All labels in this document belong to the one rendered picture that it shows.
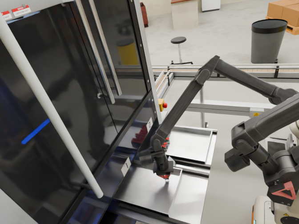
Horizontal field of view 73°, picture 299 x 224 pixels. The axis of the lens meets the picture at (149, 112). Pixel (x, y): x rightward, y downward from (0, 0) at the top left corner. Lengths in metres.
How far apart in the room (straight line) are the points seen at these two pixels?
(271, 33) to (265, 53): 0.35
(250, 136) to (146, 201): 0.66
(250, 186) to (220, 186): 0.27
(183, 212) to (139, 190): 0.26
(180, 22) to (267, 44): 3.43
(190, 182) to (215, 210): 0.95
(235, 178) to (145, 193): 1.29
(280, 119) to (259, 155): 0.14
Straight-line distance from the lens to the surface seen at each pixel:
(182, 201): 1.11
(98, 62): 0.74
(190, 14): 6.84
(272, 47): 4.14
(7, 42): 0.53
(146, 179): 1.20
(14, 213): 0.69
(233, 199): 2.15
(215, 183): 2.22
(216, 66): 0.99
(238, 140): 0.69
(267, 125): 0.68
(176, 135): 1.40
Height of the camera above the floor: 1.85
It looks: 36 degrees down
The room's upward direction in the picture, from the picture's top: 13 degrees counter-clockwise
